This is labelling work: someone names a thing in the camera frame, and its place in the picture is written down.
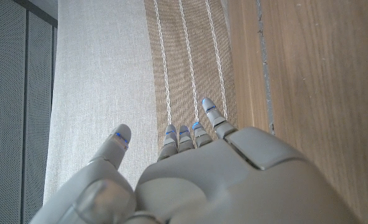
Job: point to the beige striped backdrop cloth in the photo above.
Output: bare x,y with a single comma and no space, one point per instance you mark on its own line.
109,77

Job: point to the dark grey door panel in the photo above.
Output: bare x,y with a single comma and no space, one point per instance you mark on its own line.
6,124

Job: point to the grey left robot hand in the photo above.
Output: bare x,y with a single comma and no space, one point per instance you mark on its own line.
218,180

